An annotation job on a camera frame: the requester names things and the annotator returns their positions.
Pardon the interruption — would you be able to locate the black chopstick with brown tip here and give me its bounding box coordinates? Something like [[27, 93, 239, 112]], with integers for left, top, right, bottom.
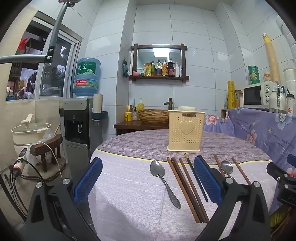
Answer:
[[184, 153, 209, 202]]

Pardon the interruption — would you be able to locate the white cable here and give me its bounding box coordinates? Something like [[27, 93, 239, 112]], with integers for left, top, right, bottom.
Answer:
[[34, 141, 63, 184]]

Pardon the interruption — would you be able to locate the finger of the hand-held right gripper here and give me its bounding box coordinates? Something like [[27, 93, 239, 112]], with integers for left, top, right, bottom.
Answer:
[[266, 154, 296, 183], [277, 183, 296, 208]]

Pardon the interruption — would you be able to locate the brown wooden chopstick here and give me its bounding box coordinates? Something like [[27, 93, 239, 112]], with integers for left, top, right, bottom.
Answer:
[[171, 158, 205, 223], [214, 155, 226, 178], [179, 159, 210, 222], [231, 157, 252, 185]]

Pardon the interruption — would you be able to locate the dark wooden stool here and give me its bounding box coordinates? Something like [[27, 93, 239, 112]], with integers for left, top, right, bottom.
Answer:
[[29, 134, 63, 172]]

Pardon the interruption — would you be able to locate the yellow patterned roll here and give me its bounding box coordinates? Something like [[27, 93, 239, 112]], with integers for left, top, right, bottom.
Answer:
[[227, 81, 236, 109]]

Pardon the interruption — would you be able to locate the white pot with glass lid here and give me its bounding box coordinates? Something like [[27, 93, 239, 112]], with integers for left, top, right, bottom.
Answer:
[[11, 113, 51, 156]]

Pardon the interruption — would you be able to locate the white charger with red light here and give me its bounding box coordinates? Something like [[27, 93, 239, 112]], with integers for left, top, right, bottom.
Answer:
[[12, 149, 30, 177]]

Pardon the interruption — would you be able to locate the white microwave oven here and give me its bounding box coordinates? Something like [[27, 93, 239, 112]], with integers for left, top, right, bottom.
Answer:
[[242, 81, 282, 112]]

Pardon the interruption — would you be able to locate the bamboo style brass faucet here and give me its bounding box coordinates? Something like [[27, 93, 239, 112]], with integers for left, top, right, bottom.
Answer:
[[163, 97, 174, 110]]

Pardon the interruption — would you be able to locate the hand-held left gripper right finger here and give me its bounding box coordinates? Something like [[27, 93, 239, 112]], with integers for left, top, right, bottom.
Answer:
[[194, 156, 271, 241]]

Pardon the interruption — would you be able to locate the dark wooden counter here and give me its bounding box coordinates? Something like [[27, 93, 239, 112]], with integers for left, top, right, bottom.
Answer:
[[113, 121, 169, 136]]

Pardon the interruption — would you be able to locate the white bottle with red label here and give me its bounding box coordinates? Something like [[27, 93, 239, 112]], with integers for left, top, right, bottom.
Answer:
[[286, 88, 295, 114]]

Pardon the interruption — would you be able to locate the metal ladle wooden handle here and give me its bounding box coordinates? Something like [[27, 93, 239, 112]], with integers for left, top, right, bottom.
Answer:
[[167, 157, 200, 223]]

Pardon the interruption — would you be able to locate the grey metal tube stand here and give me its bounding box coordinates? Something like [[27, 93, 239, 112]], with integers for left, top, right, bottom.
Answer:
[[0, 0, 79, 64]]

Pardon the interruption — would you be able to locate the stack of yellow paper cups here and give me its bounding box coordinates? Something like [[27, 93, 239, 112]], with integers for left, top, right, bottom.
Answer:
[[262, 33, 282, 83]]

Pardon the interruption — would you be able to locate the dark soy sauce bottle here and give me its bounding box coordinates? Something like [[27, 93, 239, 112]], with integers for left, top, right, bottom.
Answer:
[[167, 58, 176, 77]]

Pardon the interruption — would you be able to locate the dark blue roll holder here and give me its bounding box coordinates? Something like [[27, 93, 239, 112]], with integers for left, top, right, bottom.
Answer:
[[92, 111, 108, 121]]

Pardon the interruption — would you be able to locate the black cable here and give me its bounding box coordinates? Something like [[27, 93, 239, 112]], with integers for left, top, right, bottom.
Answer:
[[4, 160, 31, 224]]

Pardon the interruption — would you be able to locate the plain steel spoon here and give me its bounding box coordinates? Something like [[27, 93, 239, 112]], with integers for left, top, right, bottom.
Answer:
[[220, 160, 234, 179]]

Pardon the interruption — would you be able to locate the patterned handle steel spoon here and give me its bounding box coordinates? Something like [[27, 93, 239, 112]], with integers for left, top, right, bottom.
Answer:
[[150, 160, 181, 208]]

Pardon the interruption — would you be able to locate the stack of white cups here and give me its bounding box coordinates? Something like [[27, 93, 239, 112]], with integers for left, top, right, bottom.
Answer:
[[276, 14, 296, 82]]

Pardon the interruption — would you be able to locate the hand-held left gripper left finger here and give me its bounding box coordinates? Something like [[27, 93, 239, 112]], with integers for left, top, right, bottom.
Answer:
[[23, 157, 103, 241]]

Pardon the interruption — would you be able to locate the wooden framed mirror shelf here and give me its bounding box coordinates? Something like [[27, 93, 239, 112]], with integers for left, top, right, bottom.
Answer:
[[130, 43, 189, 82]]

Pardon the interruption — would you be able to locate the blue water jug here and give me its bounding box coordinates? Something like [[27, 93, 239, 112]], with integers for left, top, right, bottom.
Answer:
[[73, 57, 101, 98]]

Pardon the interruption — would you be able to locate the woven pattern wash basin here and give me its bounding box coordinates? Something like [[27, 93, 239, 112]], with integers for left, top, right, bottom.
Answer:
[[138, 109, 169, 123]]

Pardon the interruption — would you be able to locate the grey water dispenser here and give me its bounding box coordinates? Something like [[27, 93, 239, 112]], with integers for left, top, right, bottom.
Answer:
[[63, 97, 94, 161]]

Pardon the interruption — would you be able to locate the white paper roll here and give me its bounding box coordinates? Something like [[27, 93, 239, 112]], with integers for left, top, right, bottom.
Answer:
[[92, 93, 103, 114]]

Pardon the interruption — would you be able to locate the purple floral cloth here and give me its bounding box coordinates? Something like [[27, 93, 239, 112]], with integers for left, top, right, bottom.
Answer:
[[203, 108, 296, 215]]

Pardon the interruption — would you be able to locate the cream plastic utensil holder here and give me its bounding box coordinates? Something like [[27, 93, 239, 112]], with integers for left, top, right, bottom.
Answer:
[[167, 110, 206, 152]]

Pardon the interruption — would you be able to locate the purple and white tablecloth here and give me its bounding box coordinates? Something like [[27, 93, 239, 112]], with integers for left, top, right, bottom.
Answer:
[[89, 129, 278, 241]]

